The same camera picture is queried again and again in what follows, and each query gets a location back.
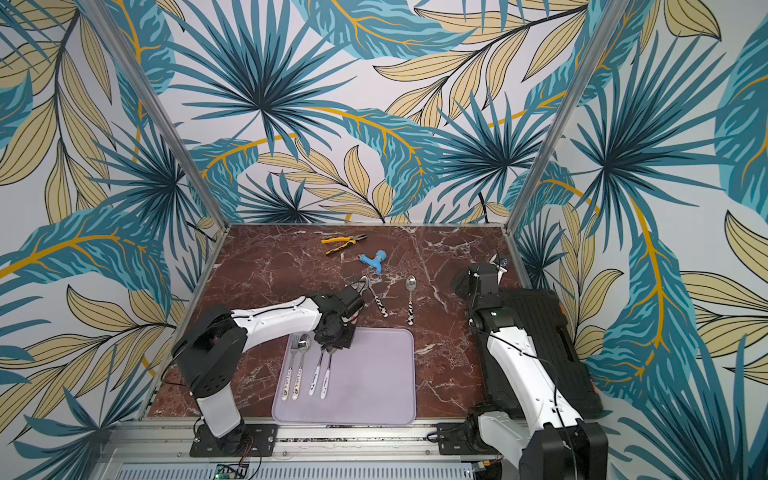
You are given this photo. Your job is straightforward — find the spoon with colourful white handle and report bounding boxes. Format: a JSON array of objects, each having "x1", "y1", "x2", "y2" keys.
[{"x1": 291, "y1": 333, "x2": 312, "y2": 400}]

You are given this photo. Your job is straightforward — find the fork with colourful white handle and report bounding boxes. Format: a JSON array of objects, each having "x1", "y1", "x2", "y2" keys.
[{"x1": 280, "y1": 335, "x2": 299, "y2": 401}]

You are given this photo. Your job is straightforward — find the fork with Pochacco white handle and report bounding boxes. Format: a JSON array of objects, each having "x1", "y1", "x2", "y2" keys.
[{"x1": 308, "y1": 349, "x2": 325, "y2": 396}]

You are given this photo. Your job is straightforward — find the spoon with Pochacco white handle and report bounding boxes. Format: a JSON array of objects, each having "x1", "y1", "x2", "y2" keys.
[{"x1": 320, "y1": 347, "x2": 336, "y2": 399}]

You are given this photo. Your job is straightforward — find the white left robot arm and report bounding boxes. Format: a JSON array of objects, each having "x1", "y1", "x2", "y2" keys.
[{"x1": 172, "y1": 285, "x2": 365, "y2": 440}]

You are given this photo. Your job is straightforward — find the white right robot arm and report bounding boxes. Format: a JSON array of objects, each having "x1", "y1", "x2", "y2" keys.
[{"x1": 435, "y1": 261, "x2": 609, "y2": 479}]

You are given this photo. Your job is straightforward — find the lilac silicone mat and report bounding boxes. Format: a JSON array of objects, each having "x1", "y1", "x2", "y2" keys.
[{"x1": 272, "y1": 328, "x2": 416, "y2": 426}]

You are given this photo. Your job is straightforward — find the blue plastic tap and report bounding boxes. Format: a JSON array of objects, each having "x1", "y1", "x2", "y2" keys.
[{"x1": 359, "y1": 250, "x2": 387, "y2": 275}]

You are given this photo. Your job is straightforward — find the yellow black pliers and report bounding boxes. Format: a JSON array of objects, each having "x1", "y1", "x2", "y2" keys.
[{"x1": 321, "y1": 234, "x2": 367, "y2": 256}]

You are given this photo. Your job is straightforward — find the spoon with pink handle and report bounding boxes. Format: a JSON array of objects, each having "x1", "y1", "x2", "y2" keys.
[{"x1": 356, "y1": 276, "x2": 370, "y2": 294}]

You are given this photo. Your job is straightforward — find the fork with black-white handle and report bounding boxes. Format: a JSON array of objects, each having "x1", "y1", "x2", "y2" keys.
[{"x1": 367, "y1": 277, "x2": 389, "y2": 319}]

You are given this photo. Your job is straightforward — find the spoon with black-white handle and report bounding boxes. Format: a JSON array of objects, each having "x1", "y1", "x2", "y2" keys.
[{"x1": 405, "y1": 275, "x2": 417, "y2": 326}]

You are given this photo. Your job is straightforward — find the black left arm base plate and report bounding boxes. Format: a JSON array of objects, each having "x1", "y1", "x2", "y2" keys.
[{"x1": 189, "y1": 423, "x2": 278, "y2": 458}]

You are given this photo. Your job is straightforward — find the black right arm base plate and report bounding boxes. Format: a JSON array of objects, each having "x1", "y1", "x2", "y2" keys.
[{"x1": 428, "y1": 421, "x2": 496, "y2": 455}]

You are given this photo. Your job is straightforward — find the aluminium front rail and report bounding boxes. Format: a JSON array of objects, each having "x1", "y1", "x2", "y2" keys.
[{"x1": 95, "y1": 419, "x2": 529, "y2": 464}]

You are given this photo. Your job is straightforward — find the aluminium corner post left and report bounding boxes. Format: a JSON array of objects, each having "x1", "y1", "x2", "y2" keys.
[{"x1": 80, "y1": 0, "x2": 230, "y2": 231}]

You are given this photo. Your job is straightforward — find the aluminium corner post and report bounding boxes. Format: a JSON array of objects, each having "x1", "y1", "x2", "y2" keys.
[
  {"x1": 504, "y1": 0, "x2": 629, "y2": 237},
  {"x1": 80, "y1": 0, "x2": 230, "y2": 231}
]

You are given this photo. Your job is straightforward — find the aluminium corner post right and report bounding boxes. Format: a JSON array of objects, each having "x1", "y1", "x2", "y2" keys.
[{"x1": 504, "y1": 0, "x2": 629, "y2": 237}]

